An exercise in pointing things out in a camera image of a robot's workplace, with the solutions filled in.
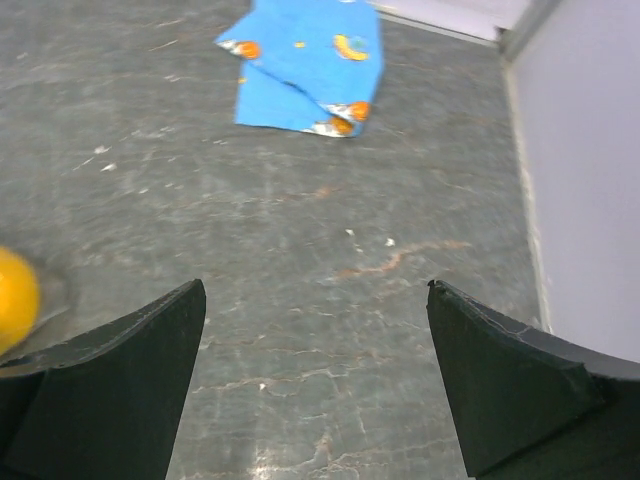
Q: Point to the clear zip top bag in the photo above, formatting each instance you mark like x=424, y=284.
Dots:
x=56, y=295

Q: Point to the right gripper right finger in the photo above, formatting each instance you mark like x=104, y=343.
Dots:
x=527, y=404

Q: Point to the blue patterned cloth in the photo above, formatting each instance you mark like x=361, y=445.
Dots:
x=309, y=66

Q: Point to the yellow lemon toy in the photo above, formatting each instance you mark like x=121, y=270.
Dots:
x=20, y=299

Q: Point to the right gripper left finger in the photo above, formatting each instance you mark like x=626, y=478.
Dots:
x=105, y=404

